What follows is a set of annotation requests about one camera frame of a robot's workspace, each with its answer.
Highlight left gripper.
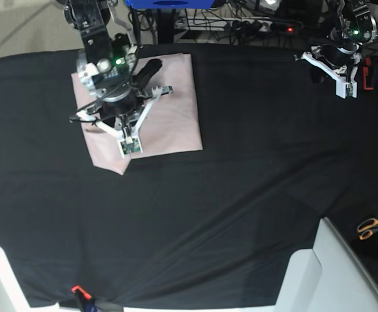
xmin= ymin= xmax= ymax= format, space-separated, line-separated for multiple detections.
xmin=295 ymin=45 xmax=361 ymax=98

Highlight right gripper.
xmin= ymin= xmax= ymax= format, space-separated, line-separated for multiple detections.
xmin=69 ymin=58 xmax=173 ymax=157

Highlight pink T-shirt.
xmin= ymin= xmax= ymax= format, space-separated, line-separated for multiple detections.
xmin=81 ymin=53 xmax=203 ymax=175

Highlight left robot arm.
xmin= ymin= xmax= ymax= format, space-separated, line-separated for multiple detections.
xmin=295 ymin=1 xmax=378 ymax=99

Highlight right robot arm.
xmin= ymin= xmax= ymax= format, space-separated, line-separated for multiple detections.
xmin=64 ymin=1 xmax=173 ymax=157

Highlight red black clamp right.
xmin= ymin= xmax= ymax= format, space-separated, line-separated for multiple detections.
xmin=362 ymin=57 xmax=375 ymax=90

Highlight black power strip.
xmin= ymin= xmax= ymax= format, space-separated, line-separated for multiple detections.
xmin=270 ymin=22 xmax=303 ymax=35

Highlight blue box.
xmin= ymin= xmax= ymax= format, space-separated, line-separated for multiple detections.
xmin=125 ymin=0 xmax=215 ymax=10

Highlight white power strip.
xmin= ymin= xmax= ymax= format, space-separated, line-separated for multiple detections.
xmin=174 ymin=16 xmax=273 ymax=32

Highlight black table cloth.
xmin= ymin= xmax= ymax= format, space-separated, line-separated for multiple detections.
xmin=0 ymin=44 xmax=378 ymax=309

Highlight red clamp bottom edge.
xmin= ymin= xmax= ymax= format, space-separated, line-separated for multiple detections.
xmin=71 ymin=285 xmax=92 ymax=300

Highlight black table leg post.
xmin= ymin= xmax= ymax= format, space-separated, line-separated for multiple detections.
xmin=155 ymin=9 xmax=176 ymax=44

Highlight orange handled scissors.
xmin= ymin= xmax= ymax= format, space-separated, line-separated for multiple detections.
xmin=357 ymin=218 xmax=378 ymax=241

